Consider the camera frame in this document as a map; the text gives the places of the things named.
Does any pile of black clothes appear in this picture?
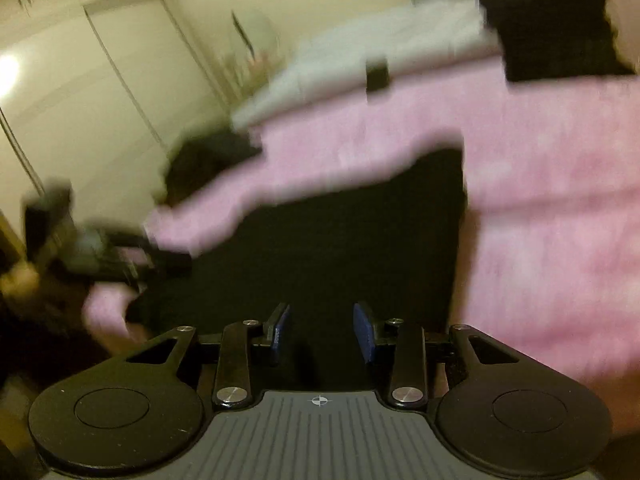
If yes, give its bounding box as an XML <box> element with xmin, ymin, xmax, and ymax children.
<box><xmin>162</xmin><ymin>132</ymin><xmax>264</xmax><ymax>207</ymax></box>

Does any black smartphone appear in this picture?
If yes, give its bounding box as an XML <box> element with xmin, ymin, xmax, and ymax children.
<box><xmin>366</xmin><ymin>59</ymin><xmax>390</xmax><ymax>95</ymax></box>

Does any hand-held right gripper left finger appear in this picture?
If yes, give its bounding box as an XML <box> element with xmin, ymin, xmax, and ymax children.
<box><xmin>122</xmin><ymin>302</ymin><xmax>292</xmax><ymax>409</ymax></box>

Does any pink rose blanket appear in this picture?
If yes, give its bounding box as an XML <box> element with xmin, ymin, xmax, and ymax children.
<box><xmin>82</xmin><ymin>55</ymin><xmax>640</xmax><ymax>388</ymax></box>

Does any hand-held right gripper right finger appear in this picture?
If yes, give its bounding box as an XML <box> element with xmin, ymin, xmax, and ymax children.
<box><xmin>353</xmin><ymin>302</ymin><xmax>523</xmax><ymax>407</ymax></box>

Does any stack of folded dark garments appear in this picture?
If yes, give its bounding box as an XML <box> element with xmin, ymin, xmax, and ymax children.
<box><xmin>474</xmin><ymin>0</ymin><xmax>639</xmax><ymax>84</ymax></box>

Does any black zip jacket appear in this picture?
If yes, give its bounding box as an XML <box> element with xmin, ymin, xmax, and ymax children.
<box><xmin>125</xmin><ymin>147</ymin><xmax>469</xmax><ymax>357</ymax></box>

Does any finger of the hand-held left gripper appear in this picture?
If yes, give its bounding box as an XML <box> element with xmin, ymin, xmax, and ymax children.
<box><xmin>112</xmin><ymin>227</ymin><xmax>194</xmax><ymax>282</ymax></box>

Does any cream wardrobe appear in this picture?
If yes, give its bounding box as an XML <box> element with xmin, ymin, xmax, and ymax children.
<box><xmin>0</xmin><ymin>0</ymin><xmax>237</xmax><ymax>261</ymax></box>

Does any grey striped duvet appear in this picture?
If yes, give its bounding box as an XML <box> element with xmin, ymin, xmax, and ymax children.
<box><xmin>232</xmin><ymin>0</ymin><xmax>503</xmax><ymax>132</ymax></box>

